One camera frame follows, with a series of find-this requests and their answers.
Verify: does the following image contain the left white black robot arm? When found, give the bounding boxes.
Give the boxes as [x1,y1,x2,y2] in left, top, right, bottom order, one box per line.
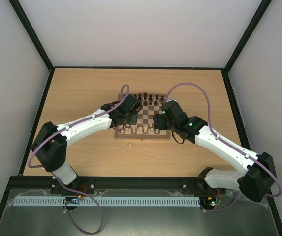
[31,94,142,185]

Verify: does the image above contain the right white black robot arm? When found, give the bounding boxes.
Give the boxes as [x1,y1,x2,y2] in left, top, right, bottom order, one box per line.
[153,100,277,202]

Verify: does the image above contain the wooden chess board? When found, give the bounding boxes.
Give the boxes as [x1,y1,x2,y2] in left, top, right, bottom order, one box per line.
[114,92,170,140]

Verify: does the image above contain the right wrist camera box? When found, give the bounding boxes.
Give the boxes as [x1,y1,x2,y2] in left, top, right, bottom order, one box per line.
[165,98,176,102]

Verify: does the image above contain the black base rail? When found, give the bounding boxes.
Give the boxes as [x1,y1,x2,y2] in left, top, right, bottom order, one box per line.
[79,177,206,190]

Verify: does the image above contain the black enclosure frame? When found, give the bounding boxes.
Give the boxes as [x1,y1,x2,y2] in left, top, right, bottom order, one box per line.
[0,0,282,236]

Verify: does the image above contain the light blue slotted cable duct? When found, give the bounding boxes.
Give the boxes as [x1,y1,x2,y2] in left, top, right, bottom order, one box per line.
[13,196,200,207]

